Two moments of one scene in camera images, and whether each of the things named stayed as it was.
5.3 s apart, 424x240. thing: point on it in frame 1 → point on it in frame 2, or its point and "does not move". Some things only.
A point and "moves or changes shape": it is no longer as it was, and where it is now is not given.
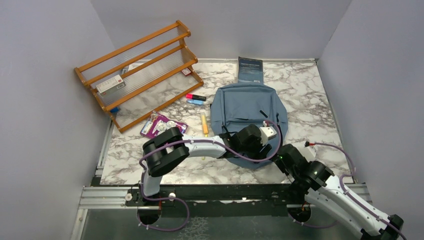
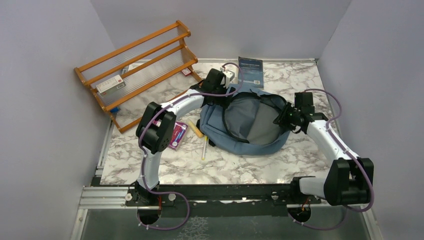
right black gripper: (280, 164) → (281, 120)
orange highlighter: (205, 125) → (196, 130)
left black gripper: (262, 154) → (222, 101)
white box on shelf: (111, 86) does not move
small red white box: (186, 71) does not move
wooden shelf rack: (140, 78) does not move
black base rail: (262, 200) does not move
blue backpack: (235, 106) moves or changes shape
